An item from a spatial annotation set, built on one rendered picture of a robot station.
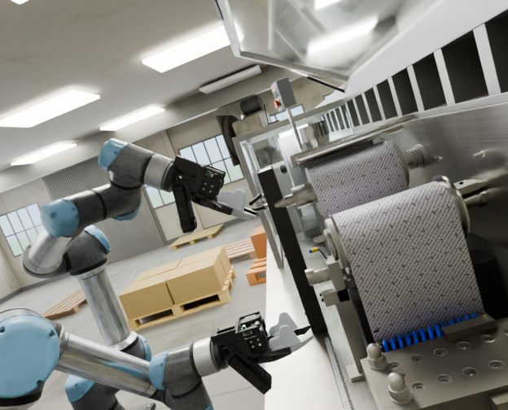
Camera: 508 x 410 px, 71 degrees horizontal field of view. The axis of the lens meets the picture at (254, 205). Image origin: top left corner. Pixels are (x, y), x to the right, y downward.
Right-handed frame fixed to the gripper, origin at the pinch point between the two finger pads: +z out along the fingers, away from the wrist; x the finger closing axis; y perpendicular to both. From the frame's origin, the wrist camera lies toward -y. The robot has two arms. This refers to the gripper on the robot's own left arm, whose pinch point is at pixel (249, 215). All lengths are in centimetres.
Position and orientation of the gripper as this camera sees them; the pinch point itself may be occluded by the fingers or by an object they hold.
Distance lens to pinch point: 80.5
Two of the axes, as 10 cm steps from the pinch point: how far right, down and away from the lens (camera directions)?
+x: 0.4, -1.6, 9.9
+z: 9.3, 3.5, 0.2
